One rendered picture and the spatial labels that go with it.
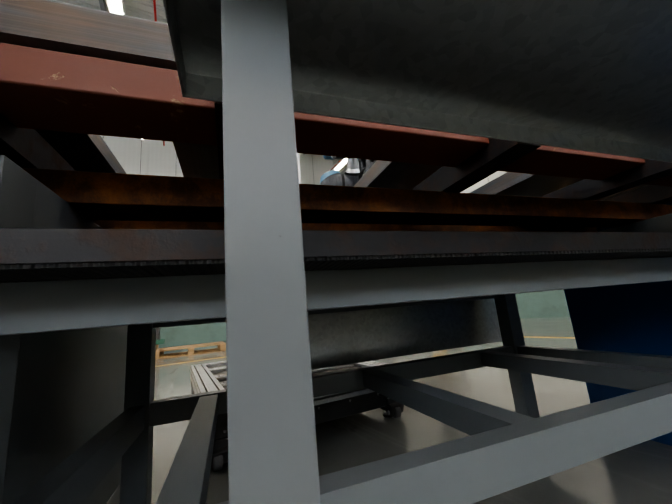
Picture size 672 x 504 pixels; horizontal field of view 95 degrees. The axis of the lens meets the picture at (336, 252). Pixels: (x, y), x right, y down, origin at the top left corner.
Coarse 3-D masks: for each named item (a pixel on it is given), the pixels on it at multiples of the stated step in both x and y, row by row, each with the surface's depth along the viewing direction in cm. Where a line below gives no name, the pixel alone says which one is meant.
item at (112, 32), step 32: (0, 0) 34; (32, 0) 35; (0, 32) 33; (32, 32) 34; (64, 32) 35; (96, 32) 36; (128, 32) 38; (160, 32) 39; (160, 64) 39; (96, 160) 59; (192, 160) 62; (480, 192) 104; (512, 192) 97; (544, 192) 100
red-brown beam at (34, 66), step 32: (0, 64) 32; (32, 64) 33; (64, 64) 34; (96, 64) 36; (128, 64) 37; (0, 96) 34; (32, 96) 34; (64, 96) 35; (96, 96) 35; (128, 96) 36; (160, 96) 37; (32, 128) 40; (64, 128) 40; (96, 128) 41; (128, 128) 41; (160, 128) 42; (192, 128) 43; (320, 128) 45; (352, 128) 46; (384, 128) 47; (416, 128) 49; (384, 160) 56; (416, 160) 58; (448, 160) 59; (544, 160) 62; (576, 160) 64; (608, 160) 65; (640, 160) 68
